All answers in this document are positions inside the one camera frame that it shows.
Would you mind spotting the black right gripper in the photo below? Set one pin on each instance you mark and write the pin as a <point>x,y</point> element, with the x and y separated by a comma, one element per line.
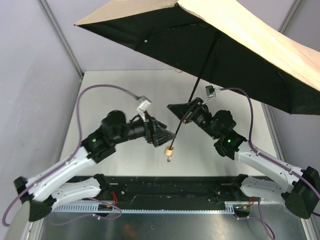
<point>194,110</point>

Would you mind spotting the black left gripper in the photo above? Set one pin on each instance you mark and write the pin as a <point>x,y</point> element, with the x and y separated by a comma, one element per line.
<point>152,131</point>

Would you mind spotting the beige folding umbrella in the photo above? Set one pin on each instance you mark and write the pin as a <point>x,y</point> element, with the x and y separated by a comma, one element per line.
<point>219,41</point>

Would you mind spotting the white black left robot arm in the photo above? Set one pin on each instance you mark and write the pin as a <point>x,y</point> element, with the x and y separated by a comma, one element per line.
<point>51,189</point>

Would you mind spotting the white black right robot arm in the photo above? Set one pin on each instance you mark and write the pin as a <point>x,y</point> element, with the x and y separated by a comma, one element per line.
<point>296,188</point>

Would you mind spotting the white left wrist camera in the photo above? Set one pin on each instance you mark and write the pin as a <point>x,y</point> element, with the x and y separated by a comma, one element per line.
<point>143,104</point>

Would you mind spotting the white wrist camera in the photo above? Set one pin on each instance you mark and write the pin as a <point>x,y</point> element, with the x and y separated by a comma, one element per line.
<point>143,104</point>
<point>211,93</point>

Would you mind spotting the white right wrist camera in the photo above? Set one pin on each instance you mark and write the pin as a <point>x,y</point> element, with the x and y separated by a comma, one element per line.
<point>211,93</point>

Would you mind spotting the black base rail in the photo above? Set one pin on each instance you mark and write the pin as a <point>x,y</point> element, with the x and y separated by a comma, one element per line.
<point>175,193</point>

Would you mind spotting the aluminium right side rail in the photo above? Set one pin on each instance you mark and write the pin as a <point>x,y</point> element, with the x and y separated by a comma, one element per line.
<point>270,120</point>

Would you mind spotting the grey slotted cable duct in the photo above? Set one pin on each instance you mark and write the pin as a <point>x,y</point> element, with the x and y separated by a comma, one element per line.
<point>98,208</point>

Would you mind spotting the aluminium left corner post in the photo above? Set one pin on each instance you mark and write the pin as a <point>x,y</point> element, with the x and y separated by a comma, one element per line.
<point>55,26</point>

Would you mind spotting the aluminium corner frame post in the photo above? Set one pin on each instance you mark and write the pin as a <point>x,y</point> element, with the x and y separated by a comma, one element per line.
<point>290,16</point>

